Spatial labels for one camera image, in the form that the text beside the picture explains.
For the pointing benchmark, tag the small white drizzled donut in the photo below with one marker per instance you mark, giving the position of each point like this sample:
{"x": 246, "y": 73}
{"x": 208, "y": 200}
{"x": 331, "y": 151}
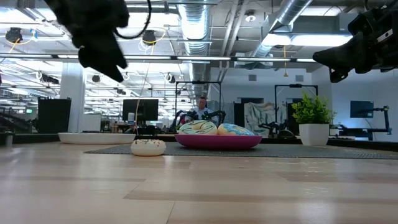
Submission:
{"x": 148, "y": 148}

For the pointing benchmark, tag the black ceiling spotlight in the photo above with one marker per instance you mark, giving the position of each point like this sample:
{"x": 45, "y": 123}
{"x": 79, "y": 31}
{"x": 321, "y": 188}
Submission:
{"x": 14, "y": 34}
{"x": 149, "y": 36}

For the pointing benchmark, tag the white round plate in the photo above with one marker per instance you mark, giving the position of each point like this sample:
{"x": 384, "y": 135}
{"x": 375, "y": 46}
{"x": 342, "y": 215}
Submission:
{"x": 96, "y": 138}

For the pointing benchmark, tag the grey woven placemat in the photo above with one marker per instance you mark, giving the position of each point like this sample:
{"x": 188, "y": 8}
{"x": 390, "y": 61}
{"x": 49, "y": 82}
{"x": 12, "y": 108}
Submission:
{"x": 295, "y": 151}

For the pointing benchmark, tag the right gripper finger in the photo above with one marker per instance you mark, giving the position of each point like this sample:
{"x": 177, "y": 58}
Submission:
{"x": 339, "y": 49}
{"x": 339, "y": 61}

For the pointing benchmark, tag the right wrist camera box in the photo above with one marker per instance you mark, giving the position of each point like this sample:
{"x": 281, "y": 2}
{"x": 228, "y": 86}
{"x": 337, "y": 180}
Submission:
{"x": 363, "y": 21}

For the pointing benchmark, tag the large blue frosted donut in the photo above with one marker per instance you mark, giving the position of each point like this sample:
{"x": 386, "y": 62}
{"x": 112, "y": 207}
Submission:
{"x": 236, "y": 130}

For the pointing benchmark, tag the long ceiling light strip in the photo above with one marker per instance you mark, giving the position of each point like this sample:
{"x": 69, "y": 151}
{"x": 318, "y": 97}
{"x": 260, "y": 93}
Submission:
{"x": 202, "y": 58}

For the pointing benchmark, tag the silver ceiling duct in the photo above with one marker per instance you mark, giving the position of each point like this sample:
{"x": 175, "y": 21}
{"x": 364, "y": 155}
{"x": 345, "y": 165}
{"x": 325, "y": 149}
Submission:
{"x": 286, "y": 12}
{"x": 194, "y": 28}

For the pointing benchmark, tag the small background potted plant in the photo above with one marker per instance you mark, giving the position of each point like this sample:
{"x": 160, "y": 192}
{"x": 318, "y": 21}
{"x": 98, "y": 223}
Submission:
{"x": 334, "y": 129}

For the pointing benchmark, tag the background black robot arm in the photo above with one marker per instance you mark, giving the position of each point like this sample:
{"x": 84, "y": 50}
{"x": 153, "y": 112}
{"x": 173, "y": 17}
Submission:
{"x": 275, "y": 127}
{"x": 216, "y": 115}
{"x": 182, "y": 119}

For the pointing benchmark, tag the grey cloth cover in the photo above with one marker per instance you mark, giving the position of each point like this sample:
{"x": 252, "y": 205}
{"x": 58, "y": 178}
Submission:
{"x": 262, "y": 115}

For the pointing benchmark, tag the person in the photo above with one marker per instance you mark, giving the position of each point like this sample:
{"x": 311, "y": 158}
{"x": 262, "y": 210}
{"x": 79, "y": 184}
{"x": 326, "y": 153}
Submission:
{"x": 202, "y": 108}

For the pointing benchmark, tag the black computer monitor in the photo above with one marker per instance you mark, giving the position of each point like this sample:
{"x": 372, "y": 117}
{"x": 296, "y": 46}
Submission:
{"x": 140, "y": 109}

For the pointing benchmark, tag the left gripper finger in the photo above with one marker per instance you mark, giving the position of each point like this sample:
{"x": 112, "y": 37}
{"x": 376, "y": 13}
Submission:
{"x": 116, "y": 57}
{"x": 93, "y": 59}

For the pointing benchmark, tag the pink round plate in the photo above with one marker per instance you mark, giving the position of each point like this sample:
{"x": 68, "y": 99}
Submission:
{"x": 217, "y": 142}

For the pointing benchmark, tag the large green drizzled donut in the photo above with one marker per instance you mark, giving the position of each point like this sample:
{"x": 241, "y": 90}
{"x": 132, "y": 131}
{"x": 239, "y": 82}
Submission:
{"x": 198, "y": 127}

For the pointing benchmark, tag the green plant in white pot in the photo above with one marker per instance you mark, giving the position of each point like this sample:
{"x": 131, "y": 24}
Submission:
{"x": 314, "y": 130}

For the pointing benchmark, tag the black frame robot station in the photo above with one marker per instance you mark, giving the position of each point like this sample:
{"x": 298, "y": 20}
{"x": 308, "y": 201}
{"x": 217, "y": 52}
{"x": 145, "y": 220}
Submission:
{"x": 199, "y": 82}
{"x": 295, "y": 85}

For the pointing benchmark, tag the black aluminium table frame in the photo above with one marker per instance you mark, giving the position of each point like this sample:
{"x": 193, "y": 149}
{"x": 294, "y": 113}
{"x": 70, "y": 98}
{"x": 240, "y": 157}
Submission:
{"x": 357, "y": 143}

